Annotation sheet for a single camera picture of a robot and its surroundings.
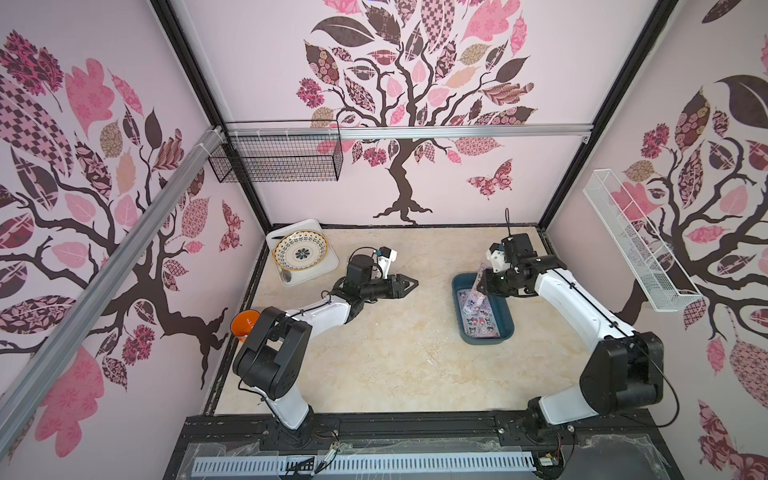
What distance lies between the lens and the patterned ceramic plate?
3.59 feet

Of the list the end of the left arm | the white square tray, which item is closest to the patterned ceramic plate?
the white square tray

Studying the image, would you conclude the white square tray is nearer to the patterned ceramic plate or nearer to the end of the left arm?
the patterned ceramic plate

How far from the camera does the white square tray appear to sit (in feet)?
3.52
